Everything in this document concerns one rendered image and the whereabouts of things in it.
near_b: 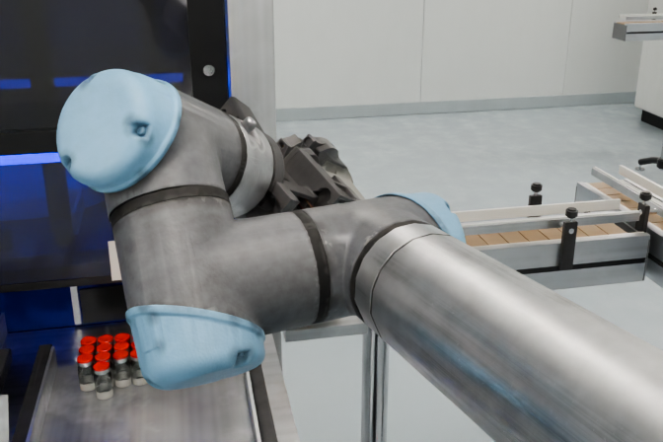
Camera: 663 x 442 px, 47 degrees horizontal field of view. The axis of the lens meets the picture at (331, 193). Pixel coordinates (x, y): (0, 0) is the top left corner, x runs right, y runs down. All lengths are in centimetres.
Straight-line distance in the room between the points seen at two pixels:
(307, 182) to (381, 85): 532
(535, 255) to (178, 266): 100
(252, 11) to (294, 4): 469
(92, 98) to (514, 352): 28
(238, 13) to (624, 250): 82
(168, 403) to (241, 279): 60
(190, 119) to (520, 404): 26
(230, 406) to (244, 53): 46
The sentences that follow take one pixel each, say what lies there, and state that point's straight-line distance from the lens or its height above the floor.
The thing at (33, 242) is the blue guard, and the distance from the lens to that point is 110.
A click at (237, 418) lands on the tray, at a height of 88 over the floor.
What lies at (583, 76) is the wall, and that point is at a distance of 660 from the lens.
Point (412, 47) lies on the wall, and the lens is 596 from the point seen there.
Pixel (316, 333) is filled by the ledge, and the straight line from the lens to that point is 118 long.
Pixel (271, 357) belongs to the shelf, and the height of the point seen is 88.
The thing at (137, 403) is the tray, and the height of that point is 88.
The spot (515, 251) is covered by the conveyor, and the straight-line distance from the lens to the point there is 135.
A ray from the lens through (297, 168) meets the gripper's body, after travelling 63.
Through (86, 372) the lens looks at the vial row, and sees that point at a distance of 106.
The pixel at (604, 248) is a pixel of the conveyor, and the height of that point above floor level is 92.
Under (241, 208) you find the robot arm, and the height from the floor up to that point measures 127.
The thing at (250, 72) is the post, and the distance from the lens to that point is 102.
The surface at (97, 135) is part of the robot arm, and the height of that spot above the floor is 135.
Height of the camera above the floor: 147
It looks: 20 degrees down
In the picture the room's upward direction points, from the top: straight up
